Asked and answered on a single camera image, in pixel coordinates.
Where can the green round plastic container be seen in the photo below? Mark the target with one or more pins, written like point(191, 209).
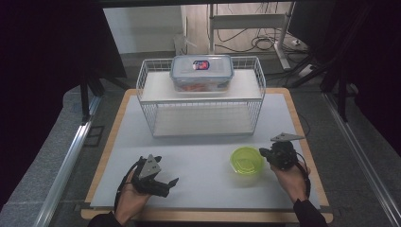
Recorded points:
point(247, 161)

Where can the black floor bracket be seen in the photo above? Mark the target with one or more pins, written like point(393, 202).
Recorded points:
point(94, 136)

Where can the black metal stand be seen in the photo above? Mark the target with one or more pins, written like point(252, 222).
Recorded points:
point(85, 101)

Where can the person's left hand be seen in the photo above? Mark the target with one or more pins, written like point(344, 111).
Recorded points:
point(130, 203)

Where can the white power strip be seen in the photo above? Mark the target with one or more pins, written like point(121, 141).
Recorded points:
point(305, 71)

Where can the clear food container blue lid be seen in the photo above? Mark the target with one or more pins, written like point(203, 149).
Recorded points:
point(201, 71)

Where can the white desk frame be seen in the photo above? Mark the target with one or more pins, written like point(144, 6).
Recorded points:
point(249, 21)

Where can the aluminium rail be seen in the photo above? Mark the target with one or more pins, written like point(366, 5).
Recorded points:
point(362, 157)
point(67, 157)

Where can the person's right hand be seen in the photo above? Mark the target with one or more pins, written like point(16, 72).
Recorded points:
point(294, 183)

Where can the grey table mat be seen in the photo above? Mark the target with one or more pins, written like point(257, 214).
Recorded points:
point(205, 164)

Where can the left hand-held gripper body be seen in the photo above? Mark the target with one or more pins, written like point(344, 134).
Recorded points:
point(149, 176)

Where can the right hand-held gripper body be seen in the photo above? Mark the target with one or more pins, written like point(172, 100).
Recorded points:
point(283, 154)

